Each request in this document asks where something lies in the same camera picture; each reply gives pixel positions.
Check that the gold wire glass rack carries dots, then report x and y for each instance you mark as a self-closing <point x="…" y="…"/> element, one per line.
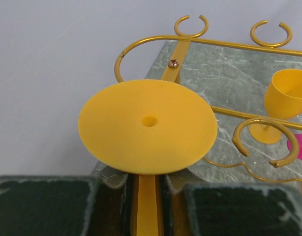
<point x="233" y="79"/>

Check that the yellow wine glass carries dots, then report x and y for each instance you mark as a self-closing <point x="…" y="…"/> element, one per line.
<point x="148" y="128"/>
<point x="283" y="100"/>

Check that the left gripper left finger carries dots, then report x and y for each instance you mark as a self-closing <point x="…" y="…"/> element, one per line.
<point x="61" y="206"/>

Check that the yellow wine glass front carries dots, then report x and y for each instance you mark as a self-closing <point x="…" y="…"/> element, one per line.
<point x="148" y="128"/>

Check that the yellow wine glass back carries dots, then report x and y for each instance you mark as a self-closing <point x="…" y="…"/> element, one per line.
<point x="283" y="100"/>

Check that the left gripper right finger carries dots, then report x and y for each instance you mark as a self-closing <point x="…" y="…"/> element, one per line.
<point x="193" y="207"/>

